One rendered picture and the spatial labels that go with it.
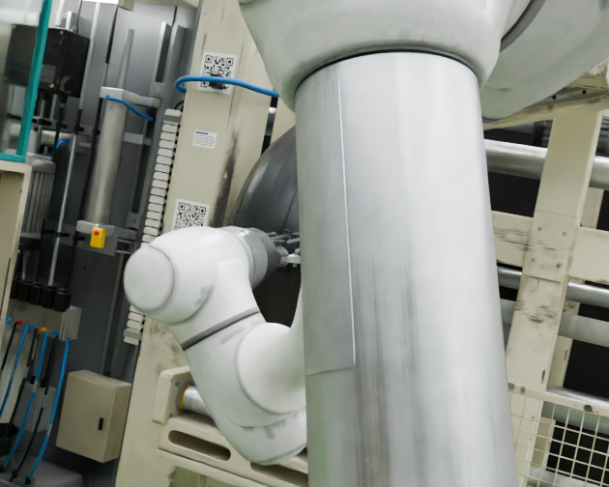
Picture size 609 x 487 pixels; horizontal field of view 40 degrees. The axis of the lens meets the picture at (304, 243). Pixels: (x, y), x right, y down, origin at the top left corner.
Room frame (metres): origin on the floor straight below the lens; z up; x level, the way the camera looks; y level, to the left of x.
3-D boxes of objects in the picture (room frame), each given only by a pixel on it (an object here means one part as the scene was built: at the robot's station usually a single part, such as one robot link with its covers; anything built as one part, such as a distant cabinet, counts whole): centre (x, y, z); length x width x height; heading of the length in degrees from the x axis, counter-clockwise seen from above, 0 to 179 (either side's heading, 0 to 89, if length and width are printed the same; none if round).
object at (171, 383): (1.69, 0.12, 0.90); 0.40 x 0.03 x 0.10; 157
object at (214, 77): (1.71, 0.20, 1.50); 0.19 x 0.19 x 0.06; 67
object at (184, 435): (1.50, 0.01, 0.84); 0.36 x 0.09 x 0.06; 67
